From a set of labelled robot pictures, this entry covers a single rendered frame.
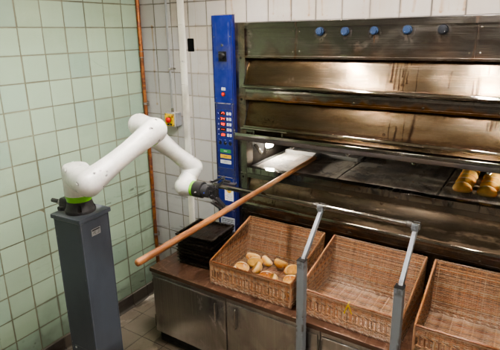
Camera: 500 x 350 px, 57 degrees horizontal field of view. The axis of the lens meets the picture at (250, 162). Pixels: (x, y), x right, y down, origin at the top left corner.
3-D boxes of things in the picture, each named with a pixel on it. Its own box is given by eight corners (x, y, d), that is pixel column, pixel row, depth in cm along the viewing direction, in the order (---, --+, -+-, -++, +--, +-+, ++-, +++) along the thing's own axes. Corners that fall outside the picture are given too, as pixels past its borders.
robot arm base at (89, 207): (43, 209, 231) (41, 198, 229) (67, 199, 243) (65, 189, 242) (79, 218, 219) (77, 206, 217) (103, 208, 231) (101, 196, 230)
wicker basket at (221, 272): (250, 251, 317) (249, 214, 309) (326, 272, 288) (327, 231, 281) (208, 283, 277) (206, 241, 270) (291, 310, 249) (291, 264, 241)
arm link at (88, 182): (74, 185, 200) (164, 113, 222) (61, 176, 212) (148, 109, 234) (91, 205, 207) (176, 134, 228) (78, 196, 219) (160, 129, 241)
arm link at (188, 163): (145, 147, 249) (157, 147, 241) (154, 129, 253) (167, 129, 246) (189, 179, 272) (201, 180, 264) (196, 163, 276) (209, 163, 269)
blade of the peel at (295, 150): (357, 161, 310) (357, 158, 310) (285, 153, 338) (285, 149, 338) (373, 150, 340) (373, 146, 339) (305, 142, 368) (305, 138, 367)
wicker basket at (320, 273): (332, 273, 286) (333, 232, 278) (425, 300, 256) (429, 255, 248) (295, 312, 247) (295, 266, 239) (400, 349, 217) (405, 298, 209)
